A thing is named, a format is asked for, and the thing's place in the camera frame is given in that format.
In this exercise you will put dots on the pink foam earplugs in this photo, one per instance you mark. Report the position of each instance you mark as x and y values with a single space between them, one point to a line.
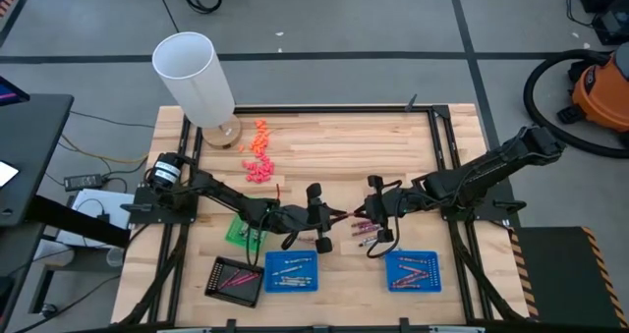
260 172

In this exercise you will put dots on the black desk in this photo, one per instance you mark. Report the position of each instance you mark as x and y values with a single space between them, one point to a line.
29 141

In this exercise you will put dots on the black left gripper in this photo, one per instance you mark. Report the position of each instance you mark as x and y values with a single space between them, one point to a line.
307 220

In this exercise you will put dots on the clear plastic cup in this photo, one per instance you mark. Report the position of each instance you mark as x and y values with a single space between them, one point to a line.
114 257

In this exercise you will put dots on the black plastic basket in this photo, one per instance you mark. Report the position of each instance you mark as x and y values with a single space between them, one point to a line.
236 298

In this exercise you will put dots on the black aluminium table frame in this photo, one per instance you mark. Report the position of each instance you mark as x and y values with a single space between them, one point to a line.
344 110

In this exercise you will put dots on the white cylinder table lamp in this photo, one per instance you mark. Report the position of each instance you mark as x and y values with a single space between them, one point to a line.
194 77

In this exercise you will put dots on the green plastic basket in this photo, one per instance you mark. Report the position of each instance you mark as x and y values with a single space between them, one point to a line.
235 235

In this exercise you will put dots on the light pink crayon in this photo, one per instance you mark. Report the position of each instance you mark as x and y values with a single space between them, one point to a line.
417 273
406 287
410 279
412 260

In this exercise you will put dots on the grey-wrapped crayon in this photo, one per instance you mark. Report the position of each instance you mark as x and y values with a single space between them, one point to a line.
255 235
243 231

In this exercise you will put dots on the black equipment case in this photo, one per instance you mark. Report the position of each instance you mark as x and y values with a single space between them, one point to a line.
611 23

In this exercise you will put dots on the orange foam earplugs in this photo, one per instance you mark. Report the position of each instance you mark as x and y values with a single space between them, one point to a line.
258 139

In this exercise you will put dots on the black hazard-striped mat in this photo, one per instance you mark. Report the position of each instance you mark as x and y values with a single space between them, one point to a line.
565 274

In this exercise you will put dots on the orange shop vacuum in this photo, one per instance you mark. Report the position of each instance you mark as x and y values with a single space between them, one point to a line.
528 94
602 97

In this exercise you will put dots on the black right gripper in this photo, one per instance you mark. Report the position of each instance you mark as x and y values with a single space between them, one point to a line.
385 205

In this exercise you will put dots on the black-tipped white-wrapped crayon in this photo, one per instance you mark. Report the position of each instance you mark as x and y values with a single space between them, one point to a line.
368 242

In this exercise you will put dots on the laptop screen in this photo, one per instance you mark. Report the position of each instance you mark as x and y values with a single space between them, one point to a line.
10 93

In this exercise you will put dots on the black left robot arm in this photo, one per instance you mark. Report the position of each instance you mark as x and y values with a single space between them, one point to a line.
221 193

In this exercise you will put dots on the white box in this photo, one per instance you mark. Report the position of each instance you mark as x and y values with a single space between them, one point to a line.
93 205

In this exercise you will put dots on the blue plastic basket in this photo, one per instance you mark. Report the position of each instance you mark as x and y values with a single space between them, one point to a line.
290 290
432 274

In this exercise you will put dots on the black power adapter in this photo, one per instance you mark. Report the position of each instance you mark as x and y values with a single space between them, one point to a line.
83 182

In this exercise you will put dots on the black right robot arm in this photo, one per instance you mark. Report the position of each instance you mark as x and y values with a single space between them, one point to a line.
491 168

